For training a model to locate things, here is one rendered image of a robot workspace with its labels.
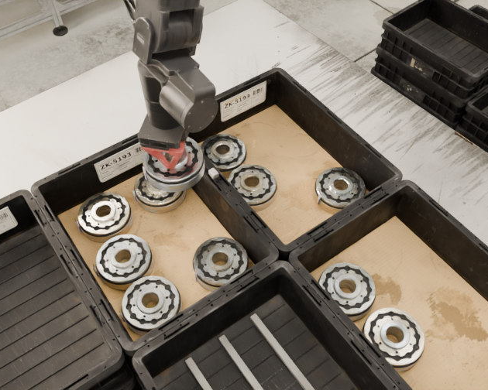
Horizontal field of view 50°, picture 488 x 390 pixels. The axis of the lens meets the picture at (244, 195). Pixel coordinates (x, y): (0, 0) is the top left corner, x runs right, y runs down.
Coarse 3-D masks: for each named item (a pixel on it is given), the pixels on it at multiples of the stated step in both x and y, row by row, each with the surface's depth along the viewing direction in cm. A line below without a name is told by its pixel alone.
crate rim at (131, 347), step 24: (120, 144) 104; (72, 168) 101; (48, 216) 93; (240, 216) 93; (264, 240) 90; (264, 264) 87; (96, 288) 85; (192, 312) 82; (120, 336) 80; (144, 336) 80
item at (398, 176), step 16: (256, 80) 115; (288, 80) 115; (224, 96) 112; (304, 96) 113; (368, 144) 104; (208, 160) 101; (384, 160) 101; (224, 176) 99; (400, 176) 99; (352, 208) 94; (256, 224) 92; (320, 224) 92; (272, 240) 90; (304, 240) 90; (288, 256) 90
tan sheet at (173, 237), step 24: (120, 192) 109; (192, 192) 109; (72, 216) 105; (144, 216) 105; (168, 216) 105; (192, 216) 105; (72, 240) 102; (144, 240) 102; (168, 240) 102; (192, 240) 102; (168, 264) 99; (192, 264) 99; (216, 264) 99; (192, 288) 96
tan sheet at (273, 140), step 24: (264, 120) 122; (288, 120) 122; (264, 144) 117; (288, 144) 117; (312, 144) 117; (288, 168) 113; (312, 168) 113; (288, 192) 109; (312, 192) 109; (264, 216) 105; (288, 216) 105; (312, 216) 105; (288, 240) 102
